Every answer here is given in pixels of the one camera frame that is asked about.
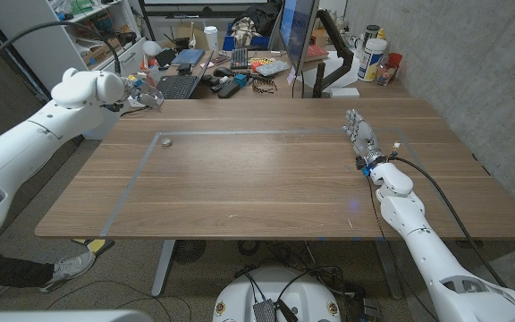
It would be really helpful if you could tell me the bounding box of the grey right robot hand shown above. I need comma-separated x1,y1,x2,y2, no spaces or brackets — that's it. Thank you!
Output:
342,109,384,167

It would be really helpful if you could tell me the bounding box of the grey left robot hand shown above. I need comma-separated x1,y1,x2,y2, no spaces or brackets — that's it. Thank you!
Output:
121,74,165,112

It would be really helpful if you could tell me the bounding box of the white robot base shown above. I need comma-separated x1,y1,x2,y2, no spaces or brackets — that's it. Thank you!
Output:
212,267,342,322

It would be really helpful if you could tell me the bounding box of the black laptop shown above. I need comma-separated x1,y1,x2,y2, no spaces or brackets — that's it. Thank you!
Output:
154,49,215,100

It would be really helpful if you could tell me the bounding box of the white round lamp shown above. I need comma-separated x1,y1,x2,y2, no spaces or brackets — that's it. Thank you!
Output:
142,40,164,58

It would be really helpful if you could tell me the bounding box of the flat white box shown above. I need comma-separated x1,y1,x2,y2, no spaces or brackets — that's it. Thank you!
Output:
329,87,361,99

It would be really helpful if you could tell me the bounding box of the blue notebook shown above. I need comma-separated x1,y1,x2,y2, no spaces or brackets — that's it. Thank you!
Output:
171,48,207,67

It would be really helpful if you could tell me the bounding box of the cardboard box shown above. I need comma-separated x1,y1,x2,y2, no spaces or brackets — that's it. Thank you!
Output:
81,38,123,67

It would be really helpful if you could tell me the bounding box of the clear glass jar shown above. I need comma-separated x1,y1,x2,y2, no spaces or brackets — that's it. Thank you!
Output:
376,64,395,87

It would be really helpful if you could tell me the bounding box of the white wipes canister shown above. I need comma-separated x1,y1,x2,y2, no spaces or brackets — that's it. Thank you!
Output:
357,38,388,83

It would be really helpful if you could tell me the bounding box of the red cup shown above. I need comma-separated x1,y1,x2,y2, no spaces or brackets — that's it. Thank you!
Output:
385,52,404,81

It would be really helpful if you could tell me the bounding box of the black glasses case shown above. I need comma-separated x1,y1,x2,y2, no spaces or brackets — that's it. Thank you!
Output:
216,82,241,99

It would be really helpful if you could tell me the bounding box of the white lidded cup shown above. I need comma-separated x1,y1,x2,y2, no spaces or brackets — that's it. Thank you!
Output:
203,25,219,52

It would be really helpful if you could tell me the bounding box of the cluttered wooden desk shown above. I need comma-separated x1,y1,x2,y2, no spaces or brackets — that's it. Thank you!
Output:
143,47,413,100

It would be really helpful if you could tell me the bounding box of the red book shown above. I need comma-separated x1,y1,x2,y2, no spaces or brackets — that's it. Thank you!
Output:
305,43,330,63

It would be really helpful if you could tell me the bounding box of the white shelf cabinet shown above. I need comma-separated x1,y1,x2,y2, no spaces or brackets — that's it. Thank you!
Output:
0,0,148,140

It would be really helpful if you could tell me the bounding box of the small black keyboard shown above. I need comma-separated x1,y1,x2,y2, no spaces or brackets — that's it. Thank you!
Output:
230,47,249,71

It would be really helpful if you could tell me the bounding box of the dark lidded jar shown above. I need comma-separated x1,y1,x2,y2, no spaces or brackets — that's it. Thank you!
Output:
363,24,381,48

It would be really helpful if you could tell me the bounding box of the blue storage bin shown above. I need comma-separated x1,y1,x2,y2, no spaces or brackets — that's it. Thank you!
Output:
222,22,271,52

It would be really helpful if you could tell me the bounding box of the clear plastic tray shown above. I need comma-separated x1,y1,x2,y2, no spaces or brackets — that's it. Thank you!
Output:
255,60,291,77

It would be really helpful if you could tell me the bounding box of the computer monitor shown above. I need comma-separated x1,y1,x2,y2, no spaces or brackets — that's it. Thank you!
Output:
278,0,320,76

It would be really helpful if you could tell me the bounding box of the grey table leg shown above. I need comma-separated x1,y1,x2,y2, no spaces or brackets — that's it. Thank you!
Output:
151,240,177,298
376,241,404,300

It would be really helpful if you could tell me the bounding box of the black bag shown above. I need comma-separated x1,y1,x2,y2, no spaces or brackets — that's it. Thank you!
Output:
232,3,283,38

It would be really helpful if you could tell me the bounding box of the black round fan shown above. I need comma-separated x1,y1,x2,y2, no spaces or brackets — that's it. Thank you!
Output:
172,240,207,265

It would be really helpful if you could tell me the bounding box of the person's leg in black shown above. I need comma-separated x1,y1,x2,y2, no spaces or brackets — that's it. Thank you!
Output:
0,248,57,290

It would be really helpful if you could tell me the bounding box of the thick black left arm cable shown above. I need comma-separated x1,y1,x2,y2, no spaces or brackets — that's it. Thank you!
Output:
0,20,122,89

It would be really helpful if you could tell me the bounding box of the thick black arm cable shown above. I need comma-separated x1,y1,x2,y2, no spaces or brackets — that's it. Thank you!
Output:
0,20,122,89
391,156,508,288

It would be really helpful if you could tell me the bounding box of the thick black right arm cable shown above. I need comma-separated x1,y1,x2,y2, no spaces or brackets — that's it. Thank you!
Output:
391,156,508,288

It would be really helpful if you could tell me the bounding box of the black chain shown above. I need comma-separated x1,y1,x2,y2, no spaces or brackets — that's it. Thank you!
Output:
251,76,279,96

